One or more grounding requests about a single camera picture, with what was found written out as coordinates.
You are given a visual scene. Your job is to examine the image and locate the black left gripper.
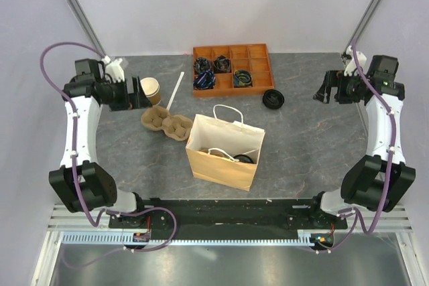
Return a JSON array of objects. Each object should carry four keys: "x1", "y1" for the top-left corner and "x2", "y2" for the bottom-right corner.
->
[{"x1": 101, "y1": 76, "x2": 151, "y2": 113}]

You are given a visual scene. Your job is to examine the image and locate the brown paper bag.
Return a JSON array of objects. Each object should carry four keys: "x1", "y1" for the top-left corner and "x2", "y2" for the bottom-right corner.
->
[{"x1": 186, "y1": 104, "x2": 265, "y2": 191}]

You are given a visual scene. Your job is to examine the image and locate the black plastic cup lid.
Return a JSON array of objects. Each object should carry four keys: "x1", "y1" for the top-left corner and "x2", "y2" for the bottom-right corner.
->
[{"x1": 233, "y1": 154, "x2": 255, "y2": 164}]

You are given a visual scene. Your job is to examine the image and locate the pulp cardboard cup carrier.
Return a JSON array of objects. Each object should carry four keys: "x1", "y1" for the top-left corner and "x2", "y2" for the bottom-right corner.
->
[{"x1": 200, "y1": 147, "x2": 233, "y2": 159}]

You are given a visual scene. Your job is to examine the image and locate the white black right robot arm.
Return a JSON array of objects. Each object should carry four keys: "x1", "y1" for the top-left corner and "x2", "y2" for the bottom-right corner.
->
[{"x1": 306, "y1": 49, "x2": 416, "y2": 228}]

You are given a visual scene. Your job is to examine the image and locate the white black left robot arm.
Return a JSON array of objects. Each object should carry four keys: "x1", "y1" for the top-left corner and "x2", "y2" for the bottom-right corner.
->
[{"x1": 48, "y1": 58, "x2": 152, "y2": 228}]

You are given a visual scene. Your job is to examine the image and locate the left white wrapped straw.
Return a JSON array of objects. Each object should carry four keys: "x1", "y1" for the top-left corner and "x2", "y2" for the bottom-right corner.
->
[{"x1": 166, "y1": 71, "x2": 185, "y2": 111}]

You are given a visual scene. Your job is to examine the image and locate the stack of black lids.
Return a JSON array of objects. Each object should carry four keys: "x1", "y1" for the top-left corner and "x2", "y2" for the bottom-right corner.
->
[{"x1": 262, "y1": 89, "x2": 285, "y2": 110}]

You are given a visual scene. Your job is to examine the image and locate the blue striped rolled cloth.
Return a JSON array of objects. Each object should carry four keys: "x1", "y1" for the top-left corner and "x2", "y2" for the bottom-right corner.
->
[{"x1": 193, "y1": 70, "x2": 216, "y2": 90}]

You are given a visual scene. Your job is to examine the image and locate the dark patterned rolled cloth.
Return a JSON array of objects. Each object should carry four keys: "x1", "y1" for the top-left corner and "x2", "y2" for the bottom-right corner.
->
[{"x1": 194, "y1": 57, "x2": 211, "y2": 74}]

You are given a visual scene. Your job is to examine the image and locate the orange wooden compartment tray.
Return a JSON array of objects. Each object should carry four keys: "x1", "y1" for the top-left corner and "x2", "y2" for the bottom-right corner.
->
[{"x1": 192, "y1": 44, "x2": 275, "y2": 98}]

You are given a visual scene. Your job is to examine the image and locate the blue yellow rolled cloth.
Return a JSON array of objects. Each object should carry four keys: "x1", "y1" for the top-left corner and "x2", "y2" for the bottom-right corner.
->
[{"x1": 233, "y1": 70, "x2": 253, "y2": 88}]

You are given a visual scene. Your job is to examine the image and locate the black rolled cloth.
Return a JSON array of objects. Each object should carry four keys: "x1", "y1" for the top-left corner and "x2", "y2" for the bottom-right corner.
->
[{"x1": 213, "y1": 55, "x2": 231, "y2": 74}]

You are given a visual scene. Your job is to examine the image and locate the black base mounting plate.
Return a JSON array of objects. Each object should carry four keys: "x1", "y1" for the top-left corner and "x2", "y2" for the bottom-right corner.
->
[{"x1": 109, "y1": 197, "x2": 347, "y2": 238}]

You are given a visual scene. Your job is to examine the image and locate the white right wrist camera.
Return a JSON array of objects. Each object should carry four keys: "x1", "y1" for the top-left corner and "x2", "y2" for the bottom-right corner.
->
[{"x1": 341, "y1": 46, "x2": 367, "y2": 76}]

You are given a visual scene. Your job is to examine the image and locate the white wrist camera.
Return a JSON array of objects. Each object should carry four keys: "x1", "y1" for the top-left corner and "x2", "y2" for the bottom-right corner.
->
[
  {"x1": 341, "y1": 46, "x2": 367, "y2": 76},
  {"x1": 103, "y1": 56, "x2": 128, "y2": 83}
]

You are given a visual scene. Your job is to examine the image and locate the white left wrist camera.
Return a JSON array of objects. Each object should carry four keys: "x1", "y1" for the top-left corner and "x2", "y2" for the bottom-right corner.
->
[{"x1": 103, "y1": 56, "x2": 128, "y2": 83}]

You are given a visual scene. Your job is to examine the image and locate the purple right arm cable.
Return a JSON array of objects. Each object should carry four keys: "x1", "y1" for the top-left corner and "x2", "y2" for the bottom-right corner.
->
[{"x1": 301, "y1": 38, "x2": 398, "y2": 255}]

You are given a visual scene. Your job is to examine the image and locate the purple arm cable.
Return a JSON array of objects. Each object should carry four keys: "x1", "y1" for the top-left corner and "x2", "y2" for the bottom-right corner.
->
[
  {"x1": 301, "y1": 38, "x2": 398, "y2": 255},
  {"x1": 40, "y1": 42, "x2": 178, "y2": 269}
]

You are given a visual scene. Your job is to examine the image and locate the aluminium front rail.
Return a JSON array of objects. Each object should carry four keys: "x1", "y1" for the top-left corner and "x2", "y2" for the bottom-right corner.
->
[{"x1": 48, "y1": 205, "x2": 110, "y2": 232}]

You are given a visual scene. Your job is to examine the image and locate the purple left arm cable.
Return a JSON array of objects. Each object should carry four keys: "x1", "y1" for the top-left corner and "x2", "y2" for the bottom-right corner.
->
[{"x1": 40, "y1": 42, "x2": 178, "y2": 269}]

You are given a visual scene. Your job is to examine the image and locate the aluminium frame post left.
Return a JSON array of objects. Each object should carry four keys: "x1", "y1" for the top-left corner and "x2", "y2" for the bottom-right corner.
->
[{"x1": 66, "y1": 0, "x2": 105, "y2": 54}]

